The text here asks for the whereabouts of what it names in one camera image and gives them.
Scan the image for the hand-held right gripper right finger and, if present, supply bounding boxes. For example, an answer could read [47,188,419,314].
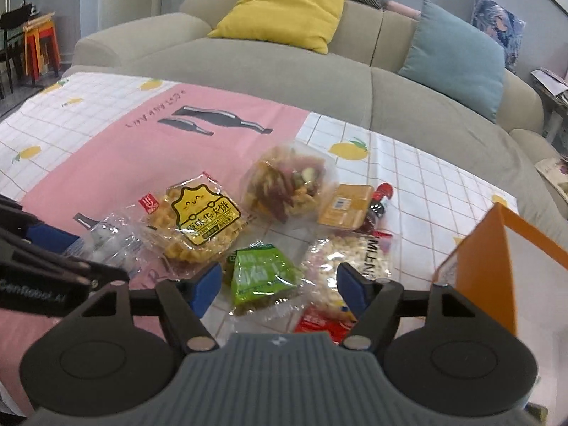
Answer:
[336,263,482,350]

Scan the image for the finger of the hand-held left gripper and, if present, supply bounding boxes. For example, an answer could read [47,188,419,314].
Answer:
[0,231,130,291]
[0,193,83,258]

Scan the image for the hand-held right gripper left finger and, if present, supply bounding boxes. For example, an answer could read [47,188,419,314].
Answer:
[66,261,223,351]

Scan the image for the clear plastic snack packet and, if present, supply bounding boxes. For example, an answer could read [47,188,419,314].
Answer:
[75,211,149,276]

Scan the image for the white puffs snack bag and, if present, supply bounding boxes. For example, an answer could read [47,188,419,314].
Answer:
[302,231,393,320]

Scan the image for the red snack packet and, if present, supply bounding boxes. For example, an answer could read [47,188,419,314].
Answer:
[293,304,356,334]

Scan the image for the green snack packet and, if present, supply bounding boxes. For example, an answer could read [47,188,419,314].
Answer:
[224,243,302,316]

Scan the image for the waffle cookie packet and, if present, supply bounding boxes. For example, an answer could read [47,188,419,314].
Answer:
[137,171,258,276]

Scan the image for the orange snack packet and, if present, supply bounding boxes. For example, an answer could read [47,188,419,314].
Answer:
[317,183,373,230]

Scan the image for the mixed dried fruit bag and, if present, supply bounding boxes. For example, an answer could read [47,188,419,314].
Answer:
[240,140,340,225]

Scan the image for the orange storage box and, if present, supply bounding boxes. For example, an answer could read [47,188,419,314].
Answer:
[432,202,568,338]

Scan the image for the small cola bottle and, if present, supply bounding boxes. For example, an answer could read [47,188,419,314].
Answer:
[361,184,395,231]

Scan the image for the red plastic stool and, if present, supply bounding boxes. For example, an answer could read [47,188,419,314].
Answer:
[24,27,61,78]

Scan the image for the yellow plastic stool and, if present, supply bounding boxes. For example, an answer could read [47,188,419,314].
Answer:
[22,14,56,36]

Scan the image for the black chair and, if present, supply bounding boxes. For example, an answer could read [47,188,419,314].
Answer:
[0,4,34,98]

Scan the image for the beige sofa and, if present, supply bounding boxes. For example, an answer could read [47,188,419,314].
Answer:
[60,0,568,236]

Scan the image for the floral printed cushion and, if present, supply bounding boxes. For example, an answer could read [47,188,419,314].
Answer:
[535,157,568,196]

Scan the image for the teal pillow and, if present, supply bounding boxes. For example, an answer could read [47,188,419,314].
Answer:
[398,0,507,124]

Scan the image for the pink cushion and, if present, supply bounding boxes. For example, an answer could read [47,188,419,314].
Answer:
[385,0,422,21]

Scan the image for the yellow pillow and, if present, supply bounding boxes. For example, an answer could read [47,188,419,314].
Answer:
[208,0,350,54]

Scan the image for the stack of magazines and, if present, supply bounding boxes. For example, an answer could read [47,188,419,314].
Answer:
[530,67,568,98]

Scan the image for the blue patterned pillow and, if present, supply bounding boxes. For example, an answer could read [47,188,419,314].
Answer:
[470,0,526,74]

